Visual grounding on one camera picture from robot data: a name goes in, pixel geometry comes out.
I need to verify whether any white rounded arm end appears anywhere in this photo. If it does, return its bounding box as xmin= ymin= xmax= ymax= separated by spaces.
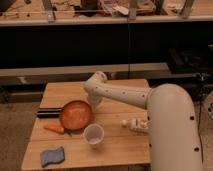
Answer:
xmin=87 ymin=93 xmax=103 ymax=108

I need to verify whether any orange ceramic bowl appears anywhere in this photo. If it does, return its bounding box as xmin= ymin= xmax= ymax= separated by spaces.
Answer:
xmin=59 ymin=100 xmax=93 ymax=130

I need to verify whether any orange carrot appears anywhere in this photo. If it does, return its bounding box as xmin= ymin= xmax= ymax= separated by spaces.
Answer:
xmin=43 ymin=125 xmax=71 ymax=135

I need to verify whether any black rectangular case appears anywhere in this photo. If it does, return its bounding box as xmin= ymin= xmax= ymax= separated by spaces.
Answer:
xmin=36 ymin=108 xmax=61 ymax=118

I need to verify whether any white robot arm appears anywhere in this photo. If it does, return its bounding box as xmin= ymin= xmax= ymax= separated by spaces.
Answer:
xmin=84 ymin=71 xmax=203 ymax=171

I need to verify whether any clear plastic cup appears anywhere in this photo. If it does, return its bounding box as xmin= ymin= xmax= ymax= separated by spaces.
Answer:
xmin=83 ymin=124 xmax=104 ymax=148

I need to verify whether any wooden table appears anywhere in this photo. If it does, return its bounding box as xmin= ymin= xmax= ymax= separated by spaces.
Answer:
xmin=20 ymin=78 xmax=152 ymax=171

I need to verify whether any white lying bottle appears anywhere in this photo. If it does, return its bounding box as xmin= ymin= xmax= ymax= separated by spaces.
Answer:
xmin=121 ymin=118 xmax=148 ymax=133

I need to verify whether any blue sponge cloth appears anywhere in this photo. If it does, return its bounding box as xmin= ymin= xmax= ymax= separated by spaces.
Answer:
xmin=40 ymin=147 xmax=65 ymax=167

